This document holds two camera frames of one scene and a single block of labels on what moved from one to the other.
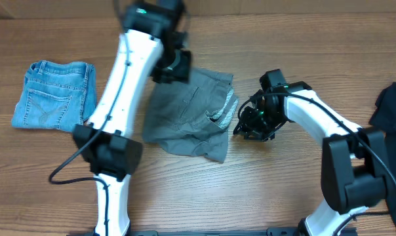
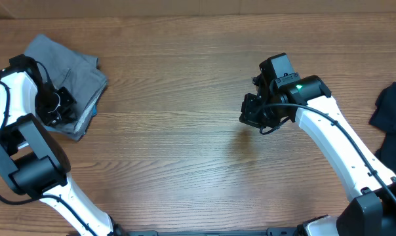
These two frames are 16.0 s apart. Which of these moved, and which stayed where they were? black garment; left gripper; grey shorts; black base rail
Moved: left gripper; grey shorts
Stayed: black base rail; black garment
